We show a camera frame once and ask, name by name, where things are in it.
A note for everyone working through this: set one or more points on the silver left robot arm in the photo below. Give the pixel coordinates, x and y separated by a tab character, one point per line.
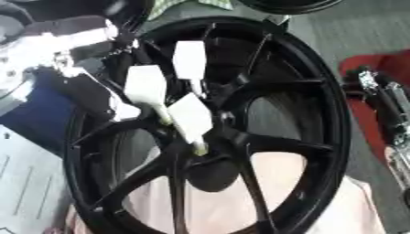
37	48

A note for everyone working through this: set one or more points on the white panel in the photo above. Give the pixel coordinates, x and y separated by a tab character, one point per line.
26	182

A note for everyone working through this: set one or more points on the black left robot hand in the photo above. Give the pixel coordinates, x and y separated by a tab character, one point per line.
80	90

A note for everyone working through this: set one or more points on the black round wheel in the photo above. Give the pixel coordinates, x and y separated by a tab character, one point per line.
291	6

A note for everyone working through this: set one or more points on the white pin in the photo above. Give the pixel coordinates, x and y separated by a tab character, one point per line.
189	59
144	85
189	117

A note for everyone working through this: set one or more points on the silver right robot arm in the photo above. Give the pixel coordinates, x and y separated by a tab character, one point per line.
400	152

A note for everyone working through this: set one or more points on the black spoked wheel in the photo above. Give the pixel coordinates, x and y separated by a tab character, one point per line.
277	143

